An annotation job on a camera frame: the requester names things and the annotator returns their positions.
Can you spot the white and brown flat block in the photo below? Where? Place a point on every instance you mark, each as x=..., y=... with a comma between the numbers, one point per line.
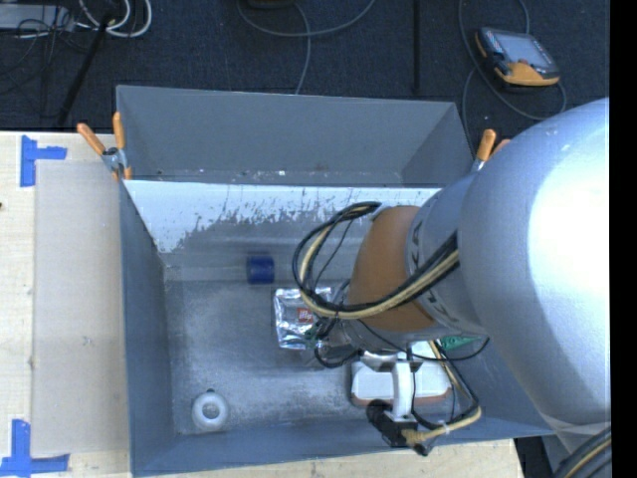
x=374, y=385

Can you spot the silver foil packet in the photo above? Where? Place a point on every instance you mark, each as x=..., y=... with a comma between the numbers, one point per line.
x=289, y=322

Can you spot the grey metal bin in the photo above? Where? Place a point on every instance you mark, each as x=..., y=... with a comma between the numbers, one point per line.
x=234, y=346

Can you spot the blue cylinder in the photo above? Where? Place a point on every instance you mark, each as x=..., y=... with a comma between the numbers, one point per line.
x=260, y=269

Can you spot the pale cardboard board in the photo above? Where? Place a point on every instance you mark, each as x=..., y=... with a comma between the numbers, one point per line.
x=79, y=307

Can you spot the black cylinder on white bracket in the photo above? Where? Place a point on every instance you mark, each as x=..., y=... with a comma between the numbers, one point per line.
x=401, y=391

